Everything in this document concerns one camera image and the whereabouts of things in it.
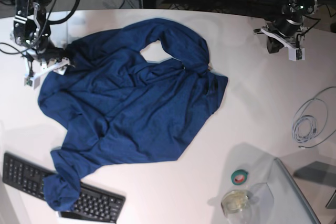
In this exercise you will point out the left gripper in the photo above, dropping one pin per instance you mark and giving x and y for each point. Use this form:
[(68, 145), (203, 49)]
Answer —
[(286, 27)]

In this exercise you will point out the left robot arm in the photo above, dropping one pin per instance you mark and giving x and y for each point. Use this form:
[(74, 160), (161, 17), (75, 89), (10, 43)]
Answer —
[(295, 8)]

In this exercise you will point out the dark blue t-shirt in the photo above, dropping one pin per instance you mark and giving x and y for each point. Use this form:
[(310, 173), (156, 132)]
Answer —
[(139, 94)]

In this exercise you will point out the black computer keyboard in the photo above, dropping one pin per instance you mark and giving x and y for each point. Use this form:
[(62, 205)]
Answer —
[(93, 205)]

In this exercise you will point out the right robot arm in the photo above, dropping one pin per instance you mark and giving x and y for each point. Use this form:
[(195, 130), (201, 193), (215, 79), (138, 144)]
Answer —
[(31, 31)]

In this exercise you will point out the clear tape dispenser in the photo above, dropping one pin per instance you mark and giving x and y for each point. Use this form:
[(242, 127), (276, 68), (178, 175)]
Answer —
[(236, 207)]

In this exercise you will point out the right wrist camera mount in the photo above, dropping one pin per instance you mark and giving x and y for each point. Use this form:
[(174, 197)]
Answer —
[(32, 78)]

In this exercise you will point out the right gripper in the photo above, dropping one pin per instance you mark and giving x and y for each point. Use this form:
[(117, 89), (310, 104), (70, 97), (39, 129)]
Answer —
[(51, 52)]

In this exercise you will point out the green tape roll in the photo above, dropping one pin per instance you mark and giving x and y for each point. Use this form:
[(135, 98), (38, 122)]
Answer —
[(239, 177)]

